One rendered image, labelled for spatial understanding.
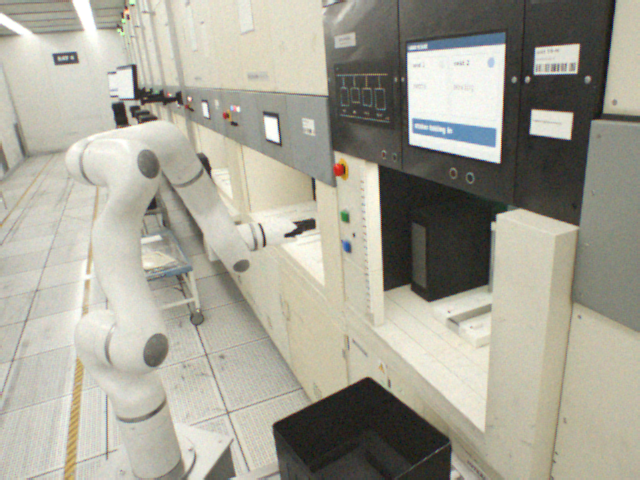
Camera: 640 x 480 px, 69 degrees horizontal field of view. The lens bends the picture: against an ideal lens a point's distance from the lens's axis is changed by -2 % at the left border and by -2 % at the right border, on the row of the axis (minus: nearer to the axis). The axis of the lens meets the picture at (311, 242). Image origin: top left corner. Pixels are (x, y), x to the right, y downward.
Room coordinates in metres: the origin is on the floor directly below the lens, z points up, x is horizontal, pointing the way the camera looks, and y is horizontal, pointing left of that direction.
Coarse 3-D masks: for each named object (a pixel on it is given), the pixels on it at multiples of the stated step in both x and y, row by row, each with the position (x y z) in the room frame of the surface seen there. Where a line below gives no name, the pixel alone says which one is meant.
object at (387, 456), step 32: (352, 384) 0.93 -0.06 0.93; (288, 416) 0.84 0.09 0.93; (320, 416) 0.88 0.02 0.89; (352, 416) 0.93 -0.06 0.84; (384, 416) 0.91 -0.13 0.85; (416, 416) 0.81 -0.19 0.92; (288, 448) 0.75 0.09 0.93; (320, 448) 0.88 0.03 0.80; (352, 448) 0.89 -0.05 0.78; (384, 448) 0.89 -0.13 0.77; (416, 448) 0.81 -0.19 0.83; (448, 448) 0.72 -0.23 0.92
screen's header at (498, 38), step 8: (504, 32) 0.80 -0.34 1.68; (440, 40) 0.95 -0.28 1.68; (448, 40) 0.93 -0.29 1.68; (456, 40) 0.91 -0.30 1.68; (464, 40) 0.89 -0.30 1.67; (472, 40) 0.87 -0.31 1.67; (480, 40) 0.85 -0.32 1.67; (488, 40) 0.83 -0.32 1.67; (496, 40) 0.82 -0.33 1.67; (504, 40) 0.80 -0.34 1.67; (408, 48) 1.06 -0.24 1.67; (416, 48) 1.03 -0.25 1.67; (424, 48) 1.00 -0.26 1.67; (432, 48) 0.98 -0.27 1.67; (440, 48) 0.95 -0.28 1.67; (448, 48) 0.93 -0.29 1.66; (456, 48) 0.91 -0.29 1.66
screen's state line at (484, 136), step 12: (420, 120) 1.02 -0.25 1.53; (420, 132) 1.02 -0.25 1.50; (432, 132) 0.98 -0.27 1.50; (444, 132) 0.94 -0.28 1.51; (456, 132) 0.91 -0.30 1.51; (468, 132) 0.88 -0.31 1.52; (480, 132) 0.85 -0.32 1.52; (492, 132) 0.82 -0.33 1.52; (480, 144) 0.84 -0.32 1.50; (492, 144) 0.82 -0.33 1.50
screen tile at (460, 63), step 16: (464, 64) 0.89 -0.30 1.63; (480, 64) 0.85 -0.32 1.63; (496, 64) 0.81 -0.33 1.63; (464, 80) 0.89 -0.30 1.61; (480, 80) 0.85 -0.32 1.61; (496, 80) 0.81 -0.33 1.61; (464, 96) 0.89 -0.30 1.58; (480, 96) 0.85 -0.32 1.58; (496, 96) 0.81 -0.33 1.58; (464, 112) 0.89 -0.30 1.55; (480, 112) 0.85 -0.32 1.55; (496, 112) 0.81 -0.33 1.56
